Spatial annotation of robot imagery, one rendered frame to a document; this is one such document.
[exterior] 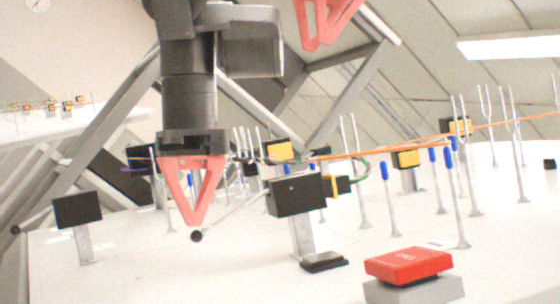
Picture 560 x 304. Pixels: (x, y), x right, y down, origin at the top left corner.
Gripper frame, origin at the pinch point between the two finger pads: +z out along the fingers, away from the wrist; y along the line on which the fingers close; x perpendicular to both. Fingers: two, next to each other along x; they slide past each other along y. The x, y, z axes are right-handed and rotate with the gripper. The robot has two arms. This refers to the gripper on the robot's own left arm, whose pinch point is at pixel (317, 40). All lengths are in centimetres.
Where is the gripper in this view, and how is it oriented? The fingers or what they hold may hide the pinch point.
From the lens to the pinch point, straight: 73.9
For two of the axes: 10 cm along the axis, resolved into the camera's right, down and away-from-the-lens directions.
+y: -2.6, 0.0, 9.7
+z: -2.4, 9.7, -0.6
